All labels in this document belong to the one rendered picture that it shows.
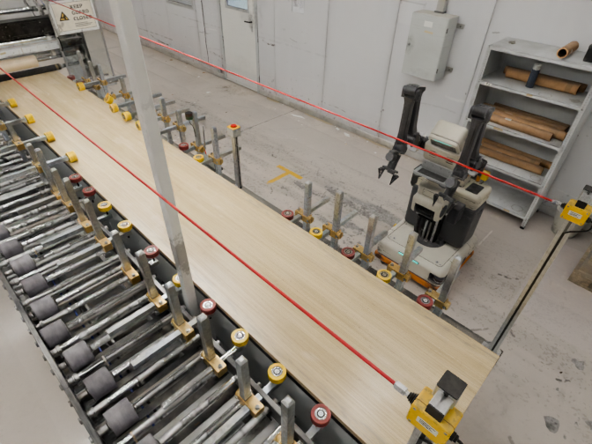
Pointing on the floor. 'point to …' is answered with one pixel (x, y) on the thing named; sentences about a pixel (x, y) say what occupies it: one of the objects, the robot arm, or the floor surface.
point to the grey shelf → (556, 66)
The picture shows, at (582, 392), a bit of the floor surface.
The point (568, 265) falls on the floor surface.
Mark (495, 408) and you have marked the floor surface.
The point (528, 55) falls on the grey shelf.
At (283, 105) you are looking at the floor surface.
